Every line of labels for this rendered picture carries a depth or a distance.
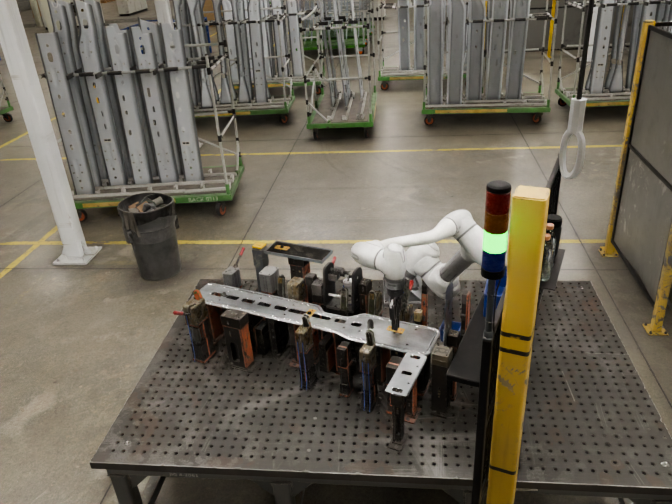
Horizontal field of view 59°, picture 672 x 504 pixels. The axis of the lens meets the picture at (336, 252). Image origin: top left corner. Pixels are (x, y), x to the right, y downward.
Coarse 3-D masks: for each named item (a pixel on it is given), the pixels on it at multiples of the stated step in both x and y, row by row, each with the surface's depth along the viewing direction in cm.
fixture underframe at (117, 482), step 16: (112, 480) 278; (128, 480) 279; (160, 480) 317; (256, 480) 267; (272, 480) 266; (288, 480) 265; (304, 480) 264; (320, 480) 262; (336, 480) 261; (128, 496) 282; (144, 496) 307; (288, 496) 270; (464, 496) 260; (592, 496) 249; (608, 496) 248; (624, 496) 247; (640, 496) 246; (656, 496) 245
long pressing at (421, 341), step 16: (208, 288) 337; (224, 288) 336; (208, 304) 324; (224, 304) 321; (240, 304) 320; (256, 304) 319; (272, 304) 318; (288, 304) 317; (304, 304) 316; (288, 320) 305; (320, 320) 302; (352, 320) 301; (384, 320) 299; (352, 336) 289; (384, 336) 287; (400, 336) 286; (416, 336) 286; (432, 336) 285; (416, 352) 275
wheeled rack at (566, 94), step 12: (660, 0) 873; (564, 12) 928; (564, 24) 935; (576, 72) 880; (564, 96) 937; (576, 96) 928; (588, 96) 926; (600, 96) 922; (612, 96) 904; (624, 96) 901
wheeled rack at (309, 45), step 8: (360, 16) 1466; (336, 40) 1570; (344, 40) 1562; (352, 40) 1554; (360, 40) 1546; (296, 48) 1507; (304, 48) 1506; (312, 48) 1505; (320, 48) 1504; (328, 48) 1503; (336, 48) 1502; (360, 48) 1506
